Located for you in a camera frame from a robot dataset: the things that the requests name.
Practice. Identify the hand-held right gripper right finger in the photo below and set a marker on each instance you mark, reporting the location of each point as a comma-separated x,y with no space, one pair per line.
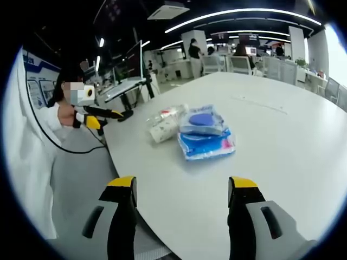
244,216

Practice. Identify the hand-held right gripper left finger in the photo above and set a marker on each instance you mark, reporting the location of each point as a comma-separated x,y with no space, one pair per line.
122,216

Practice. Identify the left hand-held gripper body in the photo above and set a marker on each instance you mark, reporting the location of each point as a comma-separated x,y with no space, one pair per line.
88,94

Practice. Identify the plastic-wrapped paper cups item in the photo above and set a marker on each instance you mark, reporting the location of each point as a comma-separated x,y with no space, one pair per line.
162,127

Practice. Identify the blue and pink packet item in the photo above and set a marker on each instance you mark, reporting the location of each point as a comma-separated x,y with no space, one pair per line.
208,147

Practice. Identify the blue packet item with oval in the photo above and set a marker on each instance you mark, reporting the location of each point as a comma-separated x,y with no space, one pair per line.
202,120

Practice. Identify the person's left hand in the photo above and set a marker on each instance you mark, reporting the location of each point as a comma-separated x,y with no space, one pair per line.
65,116

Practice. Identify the person's head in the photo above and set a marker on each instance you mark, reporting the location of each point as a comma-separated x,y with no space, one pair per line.
59,81

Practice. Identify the black tripod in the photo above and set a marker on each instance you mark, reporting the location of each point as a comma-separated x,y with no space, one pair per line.
149,88

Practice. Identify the white table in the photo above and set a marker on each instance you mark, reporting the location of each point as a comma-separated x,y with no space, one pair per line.
271,162

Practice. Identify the person's white clothing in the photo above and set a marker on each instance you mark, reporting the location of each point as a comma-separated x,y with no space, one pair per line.
27,149

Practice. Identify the ceiling air conditioner unit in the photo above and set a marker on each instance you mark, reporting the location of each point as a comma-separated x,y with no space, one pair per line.
168,10

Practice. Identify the white office chair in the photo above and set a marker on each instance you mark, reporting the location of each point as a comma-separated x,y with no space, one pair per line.
240,65
212,65

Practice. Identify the grey office chair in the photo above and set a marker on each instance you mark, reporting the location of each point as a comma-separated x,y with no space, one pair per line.
334,92

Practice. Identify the green potted plant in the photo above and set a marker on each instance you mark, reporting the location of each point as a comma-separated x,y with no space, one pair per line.
301,62

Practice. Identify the long curved ceiling light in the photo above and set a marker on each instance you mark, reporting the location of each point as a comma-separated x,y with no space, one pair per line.
244,11

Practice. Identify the wall poster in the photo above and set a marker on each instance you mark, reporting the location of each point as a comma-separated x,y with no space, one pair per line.
40,89

